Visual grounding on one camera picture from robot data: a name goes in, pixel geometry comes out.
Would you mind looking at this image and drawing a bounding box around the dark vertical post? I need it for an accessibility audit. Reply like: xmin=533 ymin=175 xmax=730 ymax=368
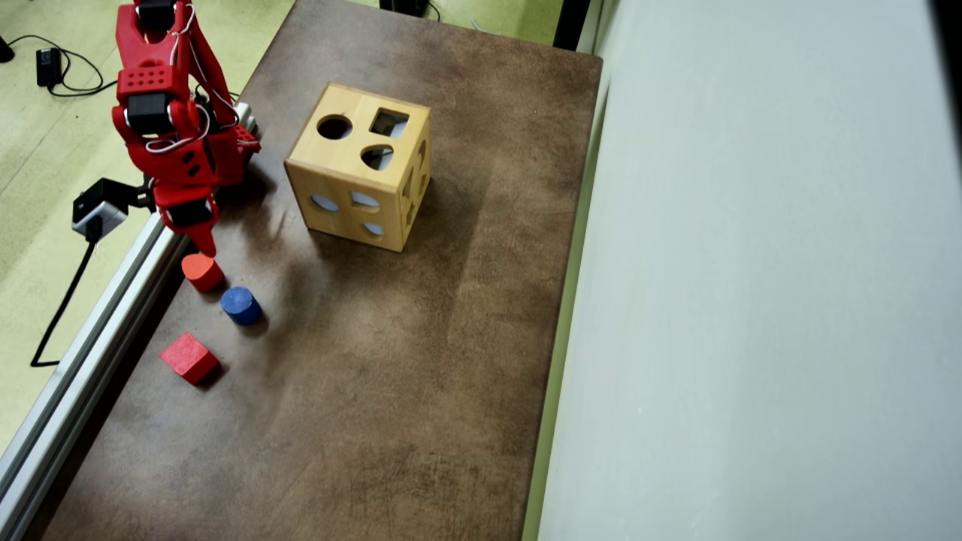
xmin=553 ymin=0 xmax=593 ymax=52

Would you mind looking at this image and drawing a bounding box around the wooden shape sorter box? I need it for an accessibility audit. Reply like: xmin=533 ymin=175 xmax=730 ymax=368
xmin=284 ymin=82 xmax=434 ymax=253

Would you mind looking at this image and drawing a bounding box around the blue cylinder block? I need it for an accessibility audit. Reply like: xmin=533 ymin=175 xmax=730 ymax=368
xmin=219 ymin=286 xmax=262 ymax=326

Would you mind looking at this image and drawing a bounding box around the red cube block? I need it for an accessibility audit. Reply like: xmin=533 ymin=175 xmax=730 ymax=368
xmin=159 ymin=332 xmax=220 ymax=385

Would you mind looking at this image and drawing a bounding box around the orange rounded triangle block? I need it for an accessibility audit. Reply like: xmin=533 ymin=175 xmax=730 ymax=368
xmin=181 ymin=253 xmax=225 ymax=294

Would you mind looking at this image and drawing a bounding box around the black power adapter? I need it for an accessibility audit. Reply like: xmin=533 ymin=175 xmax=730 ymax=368
xmin=36 ymin=47 xmax=63 ymax=88

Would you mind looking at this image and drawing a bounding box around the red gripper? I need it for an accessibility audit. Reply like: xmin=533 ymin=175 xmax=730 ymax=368
xmin=147 ymin=147 xmax=223 ymax=258

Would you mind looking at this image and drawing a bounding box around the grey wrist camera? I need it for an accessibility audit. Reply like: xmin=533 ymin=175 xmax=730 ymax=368
xmin=72 ymin=177 xmax=155 ymax=243

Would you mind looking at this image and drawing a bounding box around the aluminium profile rail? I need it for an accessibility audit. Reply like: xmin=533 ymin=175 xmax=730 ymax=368
xmin=0 ymin=101 xmax=261 ymax=541

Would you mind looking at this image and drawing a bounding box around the thin black floor cable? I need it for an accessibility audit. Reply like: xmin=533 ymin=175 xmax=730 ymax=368
xmin=6 ymin=33 xmax=119 ymax=97

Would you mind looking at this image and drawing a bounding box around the thick black camera cable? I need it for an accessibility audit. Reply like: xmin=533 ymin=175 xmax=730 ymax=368
xmin=30 ymin=236 xmax=99 ymax=369

